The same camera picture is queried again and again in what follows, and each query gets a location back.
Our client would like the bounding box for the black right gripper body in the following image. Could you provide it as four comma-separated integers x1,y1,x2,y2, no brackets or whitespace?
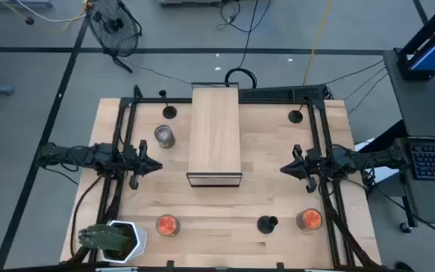
294,144,321,193

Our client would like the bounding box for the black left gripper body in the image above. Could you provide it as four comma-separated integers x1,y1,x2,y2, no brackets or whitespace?
123,140,147,190

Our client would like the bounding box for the silver grey candle jar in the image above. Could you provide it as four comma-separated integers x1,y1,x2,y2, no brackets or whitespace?
153,124,177,150

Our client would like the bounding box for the orange candle jar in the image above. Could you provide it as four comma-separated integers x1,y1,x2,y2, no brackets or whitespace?
155,213,181,238
295,208,324,232

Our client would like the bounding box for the tall black candlestick holder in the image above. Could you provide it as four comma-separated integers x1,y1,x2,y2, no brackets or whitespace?
158,89,178,120
288,97,311,125

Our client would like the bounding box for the short black candlestick holder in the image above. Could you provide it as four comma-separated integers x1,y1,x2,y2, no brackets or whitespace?
256,215,279,235

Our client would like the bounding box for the white hexagonal plant pot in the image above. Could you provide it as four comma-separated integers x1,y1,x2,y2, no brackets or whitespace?
100,219,149,264

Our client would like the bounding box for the white floor sheet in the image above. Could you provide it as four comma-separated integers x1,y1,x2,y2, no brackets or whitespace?
355,138,400,184

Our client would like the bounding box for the green cactus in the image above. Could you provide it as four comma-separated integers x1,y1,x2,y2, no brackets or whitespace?
77,222,131,253

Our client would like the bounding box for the dark grey computer cart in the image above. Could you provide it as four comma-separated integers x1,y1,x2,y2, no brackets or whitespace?
356,48,435,227

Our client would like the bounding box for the black backlit keyboard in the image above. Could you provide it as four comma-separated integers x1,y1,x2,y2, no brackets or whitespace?
409,144,435,181

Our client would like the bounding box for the black floor fan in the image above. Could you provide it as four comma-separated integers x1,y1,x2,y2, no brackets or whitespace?
87,0,143,73

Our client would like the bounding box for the black metal table frame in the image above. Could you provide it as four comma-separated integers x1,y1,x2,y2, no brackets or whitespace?
66,85,383,272

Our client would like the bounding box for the wooden shelf with black frame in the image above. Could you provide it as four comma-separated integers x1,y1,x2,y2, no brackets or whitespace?
185,82,244,189

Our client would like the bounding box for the black fan cable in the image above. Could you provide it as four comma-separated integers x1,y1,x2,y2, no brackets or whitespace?
121,59,193,85

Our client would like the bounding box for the thin black cable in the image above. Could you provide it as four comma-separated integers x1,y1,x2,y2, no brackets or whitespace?
325,59,386,85
347,73,389,115
344,66,387,100

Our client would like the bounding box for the yellow power cable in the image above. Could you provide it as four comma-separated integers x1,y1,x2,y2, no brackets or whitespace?
302,0,334,86

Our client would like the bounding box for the black looped floor cable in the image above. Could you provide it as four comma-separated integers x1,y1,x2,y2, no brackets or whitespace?
217,0,273,90

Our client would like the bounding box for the thin yellow cord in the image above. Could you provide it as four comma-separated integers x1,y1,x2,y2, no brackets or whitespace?
0,0,92,32

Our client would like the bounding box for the white cord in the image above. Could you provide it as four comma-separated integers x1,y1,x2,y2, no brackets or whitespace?
15,0,87,23

